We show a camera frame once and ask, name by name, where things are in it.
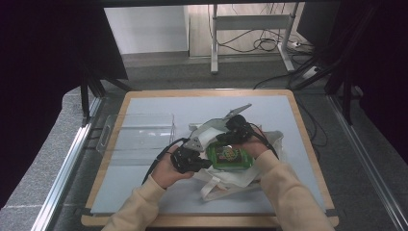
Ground green snack packet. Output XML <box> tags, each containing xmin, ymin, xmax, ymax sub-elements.
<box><xmin>205</xmin><ymin>141</ymin><xmax>255</xmax><ymax>171</ymax></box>

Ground aluminium rail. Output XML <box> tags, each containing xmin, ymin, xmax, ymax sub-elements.
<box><xmin>30</xmin><ymin>95</ymin><xmax>104</xmax><ymax>231</ymax></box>
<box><xmin>326</xmin><ymin>93</ymin><xmax>408</xmax><ymax>231</ymax></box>

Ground person's left hand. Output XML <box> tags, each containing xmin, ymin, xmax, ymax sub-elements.
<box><xmin>150</xmin><ymin>143</ymin><xmax>195</xmax><ymax>190</ymax></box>

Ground canvas tote bag green orange patches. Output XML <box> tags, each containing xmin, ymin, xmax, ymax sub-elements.
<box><xmin>187</xmin><ymin>116</ymin><xmax>286</xmax><ymax>203</ymax></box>

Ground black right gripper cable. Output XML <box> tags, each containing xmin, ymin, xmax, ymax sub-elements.
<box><xmin>247</xmin><ymin>122</ymin><xmax>281</xmax><ymax>161</ymax></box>

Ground person's right hand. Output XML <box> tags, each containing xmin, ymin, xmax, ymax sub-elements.
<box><xmin>232</xmin><ymin>125</ymin><xmax>274</xmax><ymax>160</ymax></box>

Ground white power strip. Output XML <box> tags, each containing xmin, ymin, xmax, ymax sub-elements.
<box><xmin>300</xmin><ymin>64</ymin><xmax>322</xmax><ymax>81</ymax></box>

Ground pale grey table mat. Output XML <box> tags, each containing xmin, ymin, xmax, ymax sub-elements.
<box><xmin>89</xmin><ymin>94</ymin><xmax>327</xmax><ymax>216</ymax></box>

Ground tangle of black floor cables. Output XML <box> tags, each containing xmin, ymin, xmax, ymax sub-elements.
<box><xmin>217</xmin><ymin>28</ymin><xmax>314</xmax><ymax>55</ymax></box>

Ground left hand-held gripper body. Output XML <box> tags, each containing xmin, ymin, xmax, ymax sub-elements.
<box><xmin>169</xmin><ymin>136</ymin><xmax>207</xmax><ymax>175</ymax></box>

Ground black metal stand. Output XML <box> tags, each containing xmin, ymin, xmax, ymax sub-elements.
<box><xmin>77</xmin><ymin>60</ymin><xmax>133</xmax><ymax>127</ymax></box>
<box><xmin>322</xmin><ymin>61</ymin><xmax>365</xmax><ymax>127</ymax></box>

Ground thin black cable beside table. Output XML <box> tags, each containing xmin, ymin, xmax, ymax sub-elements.
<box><xmin>293</xmin><ymin>94</ymin><xmax>329</xmax><ymax>149</ymax></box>

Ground white metal desk frame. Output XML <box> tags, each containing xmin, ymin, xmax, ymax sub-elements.
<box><xmin>209</xmin><ymin>3</ymin><xmax>300</xmax><ymax>75</ymax></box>

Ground clear plastic bin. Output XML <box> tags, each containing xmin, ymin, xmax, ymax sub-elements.
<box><xmin>95</xmin><ymin>112</ymin><xmax>178</xmax><ymax>159</ymax></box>

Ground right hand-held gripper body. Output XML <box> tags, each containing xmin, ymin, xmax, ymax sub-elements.
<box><xmin>215</xmin><ymin>102</ymin><xmax>255</xmax><ymax>146</ymax></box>

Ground black curtain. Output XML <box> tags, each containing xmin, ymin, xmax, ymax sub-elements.
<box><xmin>331</xmin><ymin>0</ymin><xmax>408</xmax><ymax>166</ymax></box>
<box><xmin>0</xmin><ymin>0</ymin><xmax>129</xmax><ymax>210</ymax></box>

